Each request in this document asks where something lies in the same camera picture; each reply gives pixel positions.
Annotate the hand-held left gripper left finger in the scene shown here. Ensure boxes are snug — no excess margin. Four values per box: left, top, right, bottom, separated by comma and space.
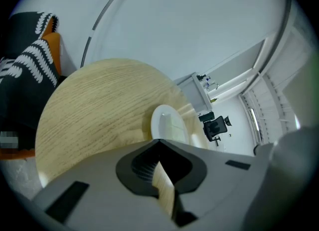
31, 139, 180, 231

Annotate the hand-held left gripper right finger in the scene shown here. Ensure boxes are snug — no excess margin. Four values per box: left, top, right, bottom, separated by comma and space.
159, 139, 269, 231

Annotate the white round plate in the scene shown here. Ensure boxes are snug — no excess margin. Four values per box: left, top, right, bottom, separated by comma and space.
151, 104, 189, 144

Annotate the round light wood table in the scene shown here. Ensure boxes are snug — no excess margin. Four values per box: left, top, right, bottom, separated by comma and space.
34, 58, 209, 217

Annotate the black office chair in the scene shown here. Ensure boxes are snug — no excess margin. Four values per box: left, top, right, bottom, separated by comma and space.
203, 115, 233, 147

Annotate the white counter cabinet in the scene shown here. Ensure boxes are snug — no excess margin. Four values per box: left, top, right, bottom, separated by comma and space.
174, 72, 213, 114

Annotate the chrome faucet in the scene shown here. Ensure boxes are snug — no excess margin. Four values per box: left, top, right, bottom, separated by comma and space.
205, 77, 220, 91

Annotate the black white patterned blanket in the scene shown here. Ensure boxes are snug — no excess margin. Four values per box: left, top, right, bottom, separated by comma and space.
0, 11, 62, 151

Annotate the orange armchair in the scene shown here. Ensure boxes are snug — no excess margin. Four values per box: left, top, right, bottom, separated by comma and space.
0, 17, 63, 161

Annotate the curved metal lamp tube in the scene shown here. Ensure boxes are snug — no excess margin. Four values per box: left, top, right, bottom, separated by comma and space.
79, 0, 137, 69

